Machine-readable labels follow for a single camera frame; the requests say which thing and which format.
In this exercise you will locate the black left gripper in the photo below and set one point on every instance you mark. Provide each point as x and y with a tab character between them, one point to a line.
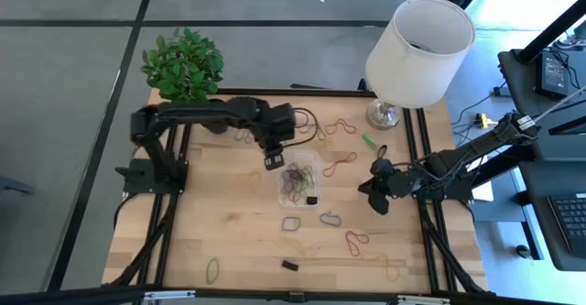
279	124

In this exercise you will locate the long yellow rubber band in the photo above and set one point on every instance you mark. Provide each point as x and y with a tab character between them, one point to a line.
389	268
307	248

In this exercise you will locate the silver lamp base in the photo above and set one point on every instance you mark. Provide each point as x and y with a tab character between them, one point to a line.
380	117

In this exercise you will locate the black keyboard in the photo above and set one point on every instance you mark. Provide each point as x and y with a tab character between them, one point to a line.
572	222

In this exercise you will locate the long red rubber band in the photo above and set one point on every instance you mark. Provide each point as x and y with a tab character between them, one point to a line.
339	162

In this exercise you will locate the yellow plug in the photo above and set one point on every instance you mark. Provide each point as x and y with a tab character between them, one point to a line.
481	121

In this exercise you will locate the white lamp shade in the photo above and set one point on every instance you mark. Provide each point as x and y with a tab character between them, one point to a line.
412	67

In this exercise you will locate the clear plastic bin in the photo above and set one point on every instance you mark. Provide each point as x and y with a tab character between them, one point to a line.
297	156

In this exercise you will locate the black desk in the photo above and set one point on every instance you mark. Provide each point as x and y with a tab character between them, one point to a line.
540	213
526	85

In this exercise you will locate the black plant pot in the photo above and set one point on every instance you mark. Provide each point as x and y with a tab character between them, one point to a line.
215	130

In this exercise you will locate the small black rubber band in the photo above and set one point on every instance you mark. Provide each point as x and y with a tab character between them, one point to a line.
378	151

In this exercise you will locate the black frame rail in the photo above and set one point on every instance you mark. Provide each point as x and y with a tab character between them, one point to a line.
407	131
171	135
252	294
274	92

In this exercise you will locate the black electronic device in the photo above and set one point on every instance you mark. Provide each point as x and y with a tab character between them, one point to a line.
551	73

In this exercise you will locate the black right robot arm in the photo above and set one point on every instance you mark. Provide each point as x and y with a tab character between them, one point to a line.
480	145

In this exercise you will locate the artificial green plant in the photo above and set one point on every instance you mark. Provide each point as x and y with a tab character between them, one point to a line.
183	67

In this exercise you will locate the black pole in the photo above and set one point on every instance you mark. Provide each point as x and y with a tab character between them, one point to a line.
554	28

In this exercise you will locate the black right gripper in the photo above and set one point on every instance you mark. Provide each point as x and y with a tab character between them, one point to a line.
403	183

